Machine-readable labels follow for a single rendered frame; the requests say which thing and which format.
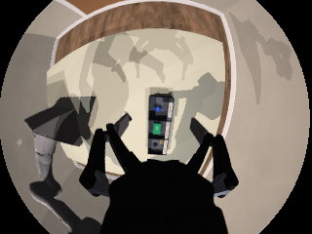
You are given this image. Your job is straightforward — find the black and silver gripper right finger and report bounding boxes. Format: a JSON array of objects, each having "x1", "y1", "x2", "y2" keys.
[{"x1": 175, "y1": 118, "x2": 239, "y2": 198}]

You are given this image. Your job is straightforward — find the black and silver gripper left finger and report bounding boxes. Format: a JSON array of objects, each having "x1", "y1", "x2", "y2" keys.
[{"x1": 79, "y1": 114, "x2": 157, "y2": 197}]

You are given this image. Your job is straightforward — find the green nine-volt battery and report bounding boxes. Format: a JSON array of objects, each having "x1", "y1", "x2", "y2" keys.
[{"x1": 153, "y1": 122, "x2": 161, "y2": 135}]

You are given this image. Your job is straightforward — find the small blue cube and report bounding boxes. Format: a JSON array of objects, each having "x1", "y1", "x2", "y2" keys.
[{"x1": 155, "y1": 105, "x2": 161, "y2": 112}]

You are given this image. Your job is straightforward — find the black rack of bins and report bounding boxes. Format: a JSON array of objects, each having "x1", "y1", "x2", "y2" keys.
[{"x1": 147, "y1": 96, "x2": 175, "y2": 155}]

